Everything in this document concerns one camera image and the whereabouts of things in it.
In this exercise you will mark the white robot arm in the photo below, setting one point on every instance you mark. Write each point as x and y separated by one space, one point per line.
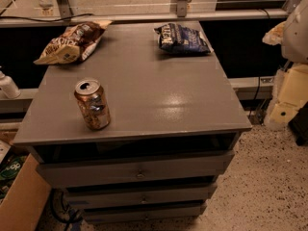
294 45

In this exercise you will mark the grey drawer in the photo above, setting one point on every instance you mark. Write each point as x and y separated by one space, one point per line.
129 170
145 213
141 196

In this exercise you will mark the bottom grey drawer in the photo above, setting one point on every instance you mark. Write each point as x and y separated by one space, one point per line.
145 213

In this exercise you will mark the white plastic bottle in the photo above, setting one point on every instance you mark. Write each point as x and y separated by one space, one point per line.
8 86

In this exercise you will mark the blue chip bag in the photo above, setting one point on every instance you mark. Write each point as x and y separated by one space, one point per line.
177 39

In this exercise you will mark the brown chip bag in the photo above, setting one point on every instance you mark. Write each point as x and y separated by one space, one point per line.
76 44

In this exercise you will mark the green packaged item in box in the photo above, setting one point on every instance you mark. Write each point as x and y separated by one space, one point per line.
9 172

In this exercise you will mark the brown soda can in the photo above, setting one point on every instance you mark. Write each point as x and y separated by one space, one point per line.
92 102

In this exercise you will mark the cardboard box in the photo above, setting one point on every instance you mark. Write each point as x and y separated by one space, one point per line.
22 207

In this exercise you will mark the metal frame rail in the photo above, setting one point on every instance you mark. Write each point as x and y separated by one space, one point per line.
21 21

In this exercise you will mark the top grey drawer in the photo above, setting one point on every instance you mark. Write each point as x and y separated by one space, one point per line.
129 170

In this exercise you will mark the grey drawer cabinet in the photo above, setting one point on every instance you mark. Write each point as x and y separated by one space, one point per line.
159 105

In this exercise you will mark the middle grey drawer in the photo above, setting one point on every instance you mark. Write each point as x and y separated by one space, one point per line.
141 196

